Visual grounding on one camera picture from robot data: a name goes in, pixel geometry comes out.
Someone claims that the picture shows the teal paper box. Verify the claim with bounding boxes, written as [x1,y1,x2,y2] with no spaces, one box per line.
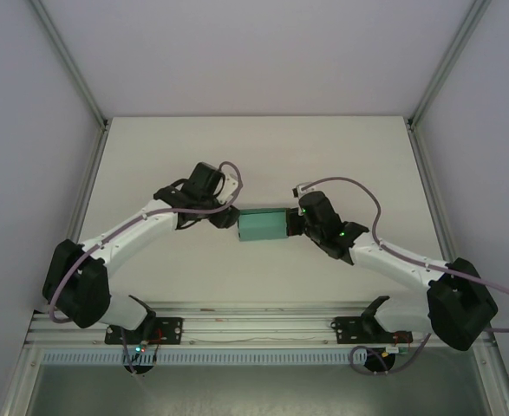
[237,207,290,244]

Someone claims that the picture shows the grey metal panel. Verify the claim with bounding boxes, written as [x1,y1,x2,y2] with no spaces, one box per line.
[24,363,494,416]

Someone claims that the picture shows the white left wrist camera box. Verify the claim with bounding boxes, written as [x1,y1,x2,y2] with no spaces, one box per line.
[217,171,243,205]

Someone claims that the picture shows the aluminium side rail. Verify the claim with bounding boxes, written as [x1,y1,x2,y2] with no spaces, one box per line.
[45,120,110,314]
[405,119,471,311]

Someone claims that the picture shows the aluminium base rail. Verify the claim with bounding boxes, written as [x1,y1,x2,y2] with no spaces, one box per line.
[25,302,497,348]

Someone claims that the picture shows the pale slotted cable duct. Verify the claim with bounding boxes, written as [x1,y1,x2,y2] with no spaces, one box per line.
[41,350,480,367]

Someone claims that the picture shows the black round cable grommet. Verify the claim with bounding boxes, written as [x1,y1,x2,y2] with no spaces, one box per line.
[362,349,397,375]
[124,362,155,377]

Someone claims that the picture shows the aluminium frame post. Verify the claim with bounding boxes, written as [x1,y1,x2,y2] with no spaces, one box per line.
[408,0,493,125]
[30,0,110,127]

